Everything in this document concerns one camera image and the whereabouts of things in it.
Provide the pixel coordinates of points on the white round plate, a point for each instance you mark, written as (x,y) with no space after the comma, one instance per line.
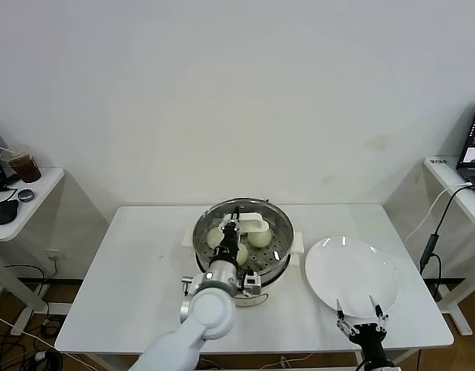
(338,270)

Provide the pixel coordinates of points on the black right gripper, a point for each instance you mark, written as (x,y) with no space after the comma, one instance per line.
(368,340)

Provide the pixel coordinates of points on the black computer mouse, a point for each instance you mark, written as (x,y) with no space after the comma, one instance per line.
(4,212)

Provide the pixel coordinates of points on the white wall socket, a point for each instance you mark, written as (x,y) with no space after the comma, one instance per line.
(53,255)

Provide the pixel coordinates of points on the white steamed baozi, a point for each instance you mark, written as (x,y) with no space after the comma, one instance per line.
(243,255)
(213,237)
(259,239)

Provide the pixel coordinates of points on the white side table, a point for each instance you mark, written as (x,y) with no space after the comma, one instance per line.
(442,175)
(44,181)

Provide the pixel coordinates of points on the small round grey tin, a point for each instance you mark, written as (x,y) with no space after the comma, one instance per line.
(26,195)

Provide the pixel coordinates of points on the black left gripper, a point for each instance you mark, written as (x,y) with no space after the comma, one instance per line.
(230,243)

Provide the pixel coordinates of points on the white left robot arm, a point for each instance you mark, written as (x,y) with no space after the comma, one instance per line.
(206,309)

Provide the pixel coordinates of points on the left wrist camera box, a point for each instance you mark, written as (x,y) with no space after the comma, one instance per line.
(252,284)

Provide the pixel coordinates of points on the small printed table label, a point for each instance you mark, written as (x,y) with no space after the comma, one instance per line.
(438,160)

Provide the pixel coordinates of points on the plastic cup of iced coffee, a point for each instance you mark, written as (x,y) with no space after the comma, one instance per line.
(26,170)

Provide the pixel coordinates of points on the perforated steel steamer pot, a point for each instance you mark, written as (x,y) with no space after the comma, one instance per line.
(278,269)

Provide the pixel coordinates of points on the clear empty plastic cup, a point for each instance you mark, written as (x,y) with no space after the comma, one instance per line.
(4,158)

